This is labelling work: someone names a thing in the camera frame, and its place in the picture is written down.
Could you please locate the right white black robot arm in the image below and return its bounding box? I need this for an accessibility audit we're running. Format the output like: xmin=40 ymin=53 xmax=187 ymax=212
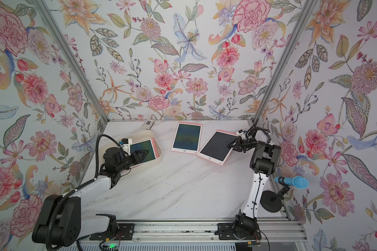
xmin=214 ymin=126 xmax=281 ymax=241

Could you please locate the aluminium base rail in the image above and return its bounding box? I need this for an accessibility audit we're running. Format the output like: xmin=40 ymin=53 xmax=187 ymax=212
xmin=68 ymin=219 xmax=309 ymax=244

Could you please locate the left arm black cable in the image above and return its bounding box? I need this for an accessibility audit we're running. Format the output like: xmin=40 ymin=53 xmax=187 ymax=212
xmin=45 ymin=134 xmax=123 ymax=251

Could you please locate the cream plastic storage box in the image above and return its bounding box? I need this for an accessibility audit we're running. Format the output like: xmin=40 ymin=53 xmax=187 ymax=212
xmin=113 ymin=130 xmax=163 ymax=174

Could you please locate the pink writing tablet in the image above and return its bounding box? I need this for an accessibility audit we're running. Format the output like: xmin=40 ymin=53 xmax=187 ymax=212
xmin=171 ymin=122 xmax=202 ymax=154
xmin=197 ymin=130 xmax=237 ymax=165
xmin=130 ymin=138 xmax=160 ymax=163

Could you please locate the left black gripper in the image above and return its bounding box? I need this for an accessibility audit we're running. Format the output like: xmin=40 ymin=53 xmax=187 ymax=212
xmin=115 ymin=150 xmax=150 ymax=173

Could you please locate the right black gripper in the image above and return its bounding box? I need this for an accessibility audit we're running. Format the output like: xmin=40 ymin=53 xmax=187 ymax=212
xmin=228 ymin=137 xmax=258 ymax=153

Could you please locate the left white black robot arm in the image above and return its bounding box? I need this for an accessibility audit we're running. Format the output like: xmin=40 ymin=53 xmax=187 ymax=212
xmin=32 ymin=147 xmax=149 ymax=251

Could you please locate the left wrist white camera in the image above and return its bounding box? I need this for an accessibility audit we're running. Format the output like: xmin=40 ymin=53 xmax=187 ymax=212
xmin=119 ymin=138 xmax=133 ymax=155

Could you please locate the blue microphone on stand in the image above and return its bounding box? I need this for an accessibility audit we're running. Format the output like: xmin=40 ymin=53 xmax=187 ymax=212
xmin=260 ymin=176 xmax=309 ymax=213

